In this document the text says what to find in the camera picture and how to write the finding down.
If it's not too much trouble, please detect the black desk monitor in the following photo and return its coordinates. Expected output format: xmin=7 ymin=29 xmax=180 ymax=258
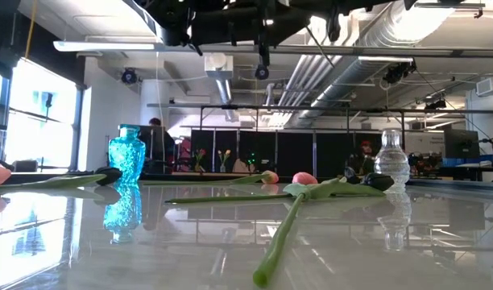
xmin=443 ymin=127 xmax=482 ymax=160
xmin=138 ymin=124 xmax=167 ymax=162

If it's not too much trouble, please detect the clear glass vase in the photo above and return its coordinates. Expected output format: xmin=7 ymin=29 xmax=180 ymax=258
xmin=374 ymin=128 xmax=412 ymax=193

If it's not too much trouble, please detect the yellow hanging cord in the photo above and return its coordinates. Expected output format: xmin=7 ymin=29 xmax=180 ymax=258
xmin=23 ymin=0 xmax=39 ymax=60

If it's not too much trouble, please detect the black artificial tulip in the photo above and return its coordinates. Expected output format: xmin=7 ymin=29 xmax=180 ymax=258
xmin=0 ymin=166 xmax=123 ymax=193
xmin=164 ymin=172 xmax=396 ymax=204

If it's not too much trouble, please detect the black aluminium table frame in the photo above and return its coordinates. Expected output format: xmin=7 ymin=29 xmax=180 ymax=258
xmin=4 ymin=171 xmax=493 ymax=191

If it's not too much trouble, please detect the grey overhead crossbar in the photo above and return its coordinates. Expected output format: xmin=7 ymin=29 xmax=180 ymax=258
xmin=52 ymin=39 xmax=493 ymax=58

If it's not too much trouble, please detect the vase with yellow flowers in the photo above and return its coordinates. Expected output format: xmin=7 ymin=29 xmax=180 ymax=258
xmin=217 ymin=148 xmax=233 ymax=173

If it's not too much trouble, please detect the white ceiling vent box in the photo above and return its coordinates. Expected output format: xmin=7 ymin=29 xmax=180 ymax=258
xmin=204 ymin=52 xmax=234 ymax=81

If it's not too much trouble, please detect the black pipe rack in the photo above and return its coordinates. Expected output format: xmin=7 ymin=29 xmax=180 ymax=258
xmin=198 ymin=104 xmax=407 ymax=162

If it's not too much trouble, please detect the black partition screen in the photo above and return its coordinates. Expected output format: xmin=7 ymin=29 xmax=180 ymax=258
xmin=189 ymin=129 xmax=383 ymax=178

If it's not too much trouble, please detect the blue glass vase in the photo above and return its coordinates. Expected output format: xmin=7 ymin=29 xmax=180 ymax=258
xmin=108 ymin=123 xmax=147 ymax=184

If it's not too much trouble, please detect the white wall air unit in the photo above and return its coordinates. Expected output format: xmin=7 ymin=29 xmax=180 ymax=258
xmin=474 ymin=75 xmax=493 ymax=98

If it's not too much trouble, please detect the black ceiling light fixture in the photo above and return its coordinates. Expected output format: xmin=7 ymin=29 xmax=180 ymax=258
xmin=382 ymin=60 xmax=417 ymax=86

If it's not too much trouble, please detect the black ceiling camera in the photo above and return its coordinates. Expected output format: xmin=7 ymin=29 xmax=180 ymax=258
xmin=121 ymin=67 xmax=139 ymax=85
xmin=254 ymin=63 xmax=271 ymax=81

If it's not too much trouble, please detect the grey box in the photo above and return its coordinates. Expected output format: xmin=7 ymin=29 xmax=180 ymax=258
xmin=11 ymin=159 xmax=39 ymax=173

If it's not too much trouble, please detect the person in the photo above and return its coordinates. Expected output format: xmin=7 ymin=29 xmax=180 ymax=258
xmin=357 ymin=139 xmax=376 ymax=170
xmin=147 ymin=117 xmax=177 ymax=174

